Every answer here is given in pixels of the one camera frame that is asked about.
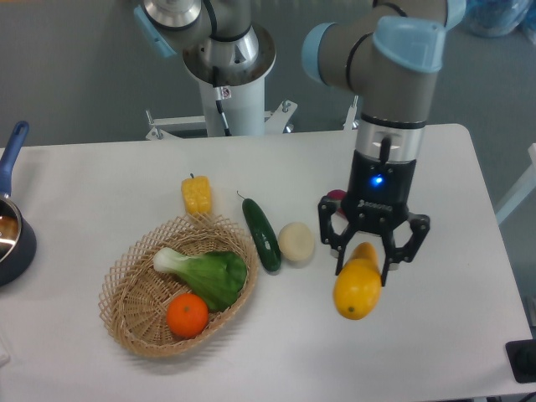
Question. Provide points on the woven wicker basket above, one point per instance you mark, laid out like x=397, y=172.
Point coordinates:
x=135, y=298

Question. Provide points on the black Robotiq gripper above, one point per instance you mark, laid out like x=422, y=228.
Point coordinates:
x=377, y=201

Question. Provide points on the white frame at right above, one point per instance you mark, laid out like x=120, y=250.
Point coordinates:
x=518, y=192

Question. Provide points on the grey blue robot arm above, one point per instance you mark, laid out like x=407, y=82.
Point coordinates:
x=389, y=59

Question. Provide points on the dark green cucumber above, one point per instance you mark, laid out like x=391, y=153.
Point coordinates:
x=262, y=234

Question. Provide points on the green bok choy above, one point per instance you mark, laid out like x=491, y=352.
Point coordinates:
x=217, y=277

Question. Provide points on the purple sweet potato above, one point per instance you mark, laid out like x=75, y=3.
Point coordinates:
x=335, y=198

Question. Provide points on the blue plastic bag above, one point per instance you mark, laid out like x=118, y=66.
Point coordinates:
x=495, y=19

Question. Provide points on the black device at edge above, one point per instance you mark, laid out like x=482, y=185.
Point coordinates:
x=521, y=356

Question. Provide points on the orange fruit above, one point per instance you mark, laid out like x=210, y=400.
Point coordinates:
x=187, y=315

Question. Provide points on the yellow bell pepper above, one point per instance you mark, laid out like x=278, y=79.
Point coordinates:
x=197, y=196

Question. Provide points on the white round onion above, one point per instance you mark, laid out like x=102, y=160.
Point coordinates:
x=296, y=242

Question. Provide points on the dark blue saucepan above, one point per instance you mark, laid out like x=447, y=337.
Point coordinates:
x=18, y=240

